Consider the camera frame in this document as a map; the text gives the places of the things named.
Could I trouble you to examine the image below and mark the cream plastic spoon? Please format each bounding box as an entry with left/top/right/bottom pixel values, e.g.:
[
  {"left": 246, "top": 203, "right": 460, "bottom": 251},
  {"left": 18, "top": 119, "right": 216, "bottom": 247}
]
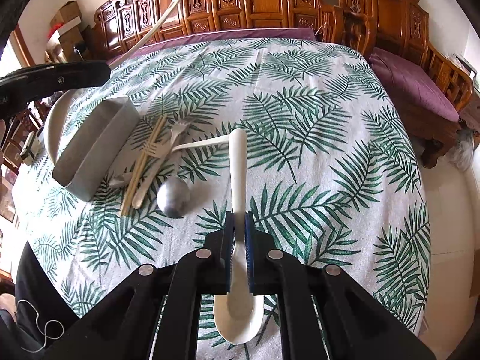
[{"left": 214, "top": 128, "right": 264, "bottom": 345}]

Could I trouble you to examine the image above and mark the metal spoon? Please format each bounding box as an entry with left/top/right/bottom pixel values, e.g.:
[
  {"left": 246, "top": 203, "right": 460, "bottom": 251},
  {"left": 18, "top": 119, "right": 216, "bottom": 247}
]
[{"left": 108, "top": 173, "right": 192, "bottom": 219}]

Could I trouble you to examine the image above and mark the cardboard boxes stack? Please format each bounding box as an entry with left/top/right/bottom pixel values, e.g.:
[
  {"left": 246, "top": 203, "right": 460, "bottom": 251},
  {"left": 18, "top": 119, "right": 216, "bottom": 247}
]
[{"left": 44, "top": 1, "right": 90, "bottom": 63}]

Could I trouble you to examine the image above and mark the grey rectangular tray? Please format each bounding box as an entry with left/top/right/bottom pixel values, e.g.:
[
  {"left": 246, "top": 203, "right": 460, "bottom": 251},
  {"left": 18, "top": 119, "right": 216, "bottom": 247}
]
[{"left": 52, "top": 97, "right": 140, "bottom": 202}]

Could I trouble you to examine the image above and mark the cream plastic fork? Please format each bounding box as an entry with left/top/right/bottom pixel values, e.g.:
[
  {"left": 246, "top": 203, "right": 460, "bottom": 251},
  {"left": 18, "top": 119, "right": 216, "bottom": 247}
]
[
  {"left": 143, "top": 135, "right": 230, "bottom": 158},
  {"left": 132, "top": 119, "right": 191, "bottom": 209}
]

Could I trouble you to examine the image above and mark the light bamboo chopstick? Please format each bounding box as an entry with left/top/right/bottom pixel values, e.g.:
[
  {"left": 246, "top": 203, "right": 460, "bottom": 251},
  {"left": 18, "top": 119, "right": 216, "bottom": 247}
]
[
  {"left": 120, "top": 115, "right": 167, "bottom": 216},
  {"left": 123, "top": 116, "right": 169, "bottom": 211}
]

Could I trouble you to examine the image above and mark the palm leaf tablecloth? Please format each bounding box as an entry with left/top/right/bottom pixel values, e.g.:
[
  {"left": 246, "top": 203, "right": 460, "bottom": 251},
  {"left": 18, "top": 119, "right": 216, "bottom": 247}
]
[{"left": 22, "top": 40, "right": 432, "bottom": 359}]

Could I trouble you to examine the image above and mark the long carved wooden bench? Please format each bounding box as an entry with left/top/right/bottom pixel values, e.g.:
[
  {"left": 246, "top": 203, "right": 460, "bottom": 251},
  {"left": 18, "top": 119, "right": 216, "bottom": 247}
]
[{"left": 93, "top": 0, "right": 343, "bottom": 59}]

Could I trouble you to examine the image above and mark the purple armchair cushion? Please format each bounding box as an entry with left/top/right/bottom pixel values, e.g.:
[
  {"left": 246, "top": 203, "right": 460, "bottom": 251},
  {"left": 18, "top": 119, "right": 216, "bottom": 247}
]
[{"left": 368, "top": 47, "right": 459, "bottom": 122}]

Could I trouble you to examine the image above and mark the carved wooden armchair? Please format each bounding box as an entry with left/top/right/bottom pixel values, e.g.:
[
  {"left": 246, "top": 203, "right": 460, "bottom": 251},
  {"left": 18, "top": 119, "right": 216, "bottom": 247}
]
[{"left": 338, "top": 0, "right": 473, "bottom": 168}]

